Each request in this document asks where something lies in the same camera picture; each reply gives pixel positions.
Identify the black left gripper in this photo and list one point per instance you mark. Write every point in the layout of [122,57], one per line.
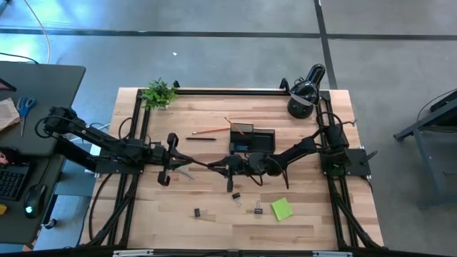
[166,157]

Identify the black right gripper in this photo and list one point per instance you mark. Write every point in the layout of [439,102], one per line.
[240,164]

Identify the black pen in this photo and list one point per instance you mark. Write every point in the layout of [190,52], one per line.
[200,163]
[200,138]

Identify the black binder clip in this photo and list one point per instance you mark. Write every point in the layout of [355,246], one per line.
[236,195]
[196,213]
[258,211]

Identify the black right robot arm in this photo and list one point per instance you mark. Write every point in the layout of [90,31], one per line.
[303,146]

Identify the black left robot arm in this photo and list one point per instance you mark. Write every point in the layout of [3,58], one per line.
[107,141]

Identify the black mesh desk organizer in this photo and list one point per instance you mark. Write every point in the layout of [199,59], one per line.
[264,141]

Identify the green potted plant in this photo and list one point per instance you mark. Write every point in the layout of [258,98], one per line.
[159,94]

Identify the green sticky note pad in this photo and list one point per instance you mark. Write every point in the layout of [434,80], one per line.
[282,209]

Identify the black crossbar with silver brackets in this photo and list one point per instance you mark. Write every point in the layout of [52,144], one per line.
[228,254]

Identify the black desk lamp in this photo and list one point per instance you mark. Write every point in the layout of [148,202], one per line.
[303,93]

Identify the black caster wheel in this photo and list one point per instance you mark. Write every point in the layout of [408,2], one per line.
[50,223]

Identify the dark grey side desk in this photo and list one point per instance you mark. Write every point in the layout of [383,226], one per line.
[50,93]

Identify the black computer mouse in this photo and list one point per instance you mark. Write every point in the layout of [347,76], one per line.
[35,200]

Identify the black keyboard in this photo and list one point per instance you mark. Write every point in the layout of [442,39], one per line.
[10,182]

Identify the black computer desk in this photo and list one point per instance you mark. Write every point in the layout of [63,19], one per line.
[14,228]

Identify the brown paper bag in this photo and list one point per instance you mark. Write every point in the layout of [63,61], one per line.
[7,114]

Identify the yellow note pad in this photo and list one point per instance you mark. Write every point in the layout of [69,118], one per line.
[3,209]

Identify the thin black tool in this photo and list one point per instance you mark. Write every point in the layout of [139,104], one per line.
[8,85]

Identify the grey metal stand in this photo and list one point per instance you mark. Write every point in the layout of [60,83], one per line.
[423,160]

